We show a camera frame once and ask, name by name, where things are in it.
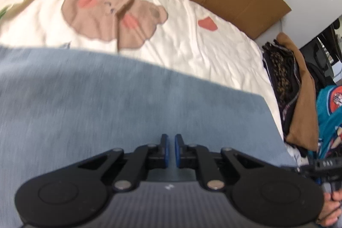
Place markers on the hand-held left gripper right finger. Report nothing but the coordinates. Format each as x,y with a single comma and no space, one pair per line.
177,150

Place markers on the light blue denim jeans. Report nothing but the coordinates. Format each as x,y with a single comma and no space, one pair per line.
107,97

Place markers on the black leopard print cloth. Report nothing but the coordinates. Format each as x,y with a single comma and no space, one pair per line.
280,78

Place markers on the person's right hand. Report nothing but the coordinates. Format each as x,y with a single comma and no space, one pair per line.
331,209

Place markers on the cream bear printed blanket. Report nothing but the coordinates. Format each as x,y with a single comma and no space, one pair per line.
200,57

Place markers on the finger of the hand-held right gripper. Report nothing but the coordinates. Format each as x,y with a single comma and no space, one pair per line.
304,171

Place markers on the teal printed cloth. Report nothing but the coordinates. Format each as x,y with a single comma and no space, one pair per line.
328,115

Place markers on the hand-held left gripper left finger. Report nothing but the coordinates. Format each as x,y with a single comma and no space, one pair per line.
166,150

